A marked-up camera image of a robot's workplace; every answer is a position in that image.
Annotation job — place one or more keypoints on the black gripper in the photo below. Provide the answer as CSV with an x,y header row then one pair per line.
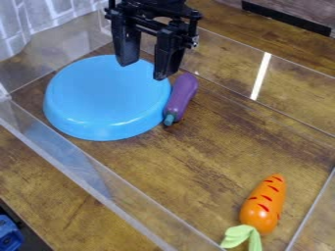
x,y
152,16

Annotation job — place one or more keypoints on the black bar in background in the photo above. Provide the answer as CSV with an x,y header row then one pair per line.
x,y
286,18

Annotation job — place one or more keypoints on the blue upturned tray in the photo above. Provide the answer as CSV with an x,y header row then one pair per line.
x,y
99,101

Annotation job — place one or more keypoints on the orange toy carrot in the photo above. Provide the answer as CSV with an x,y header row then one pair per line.
x,y
259,214

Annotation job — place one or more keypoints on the purple toy eggplant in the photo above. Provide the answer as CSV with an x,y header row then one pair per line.
x,y
183,92

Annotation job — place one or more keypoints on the blue object at corner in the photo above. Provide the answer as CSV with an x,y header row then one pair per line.
x,y
11,236

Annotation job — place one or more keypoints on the clear acrylic enclosure wall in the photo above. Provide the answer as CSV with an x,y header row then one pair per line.
x,y
164,191

